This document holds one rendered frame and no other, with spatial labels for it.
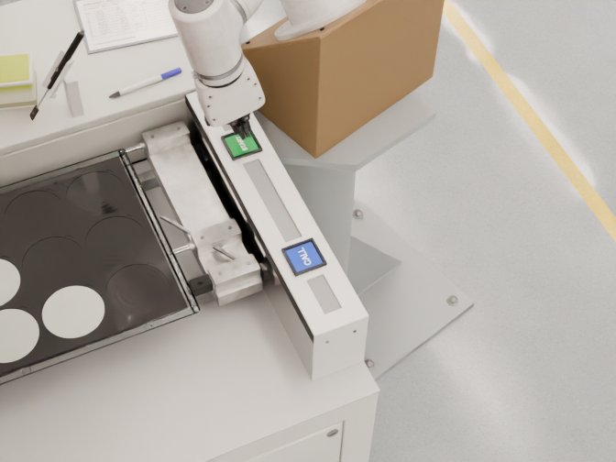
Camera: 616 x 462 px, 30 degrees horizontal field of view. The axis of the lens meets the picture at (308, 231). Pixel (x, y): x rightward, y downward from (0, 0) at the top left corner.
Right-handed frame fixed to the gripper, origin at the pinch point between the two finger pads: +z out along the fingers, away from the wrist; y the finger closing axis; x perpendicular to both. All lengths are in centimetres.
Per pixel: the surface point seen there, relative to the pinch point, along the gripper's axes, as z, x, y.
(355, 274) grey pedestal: 94, 17, 17
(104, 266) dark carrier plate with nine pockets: 4.9, -10.5, -30.7
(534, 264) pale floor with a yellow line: 116, 8, 62
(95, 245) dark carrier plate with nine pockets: 5.0, -5.8, -30.6
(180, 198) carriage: 10.3, -0.7, -14.5
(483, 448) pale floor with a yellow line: 108, -32, 24
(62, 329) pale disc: 2.9, -19.5, -40.3
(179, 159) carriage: 11.0, 7.8, -11.5
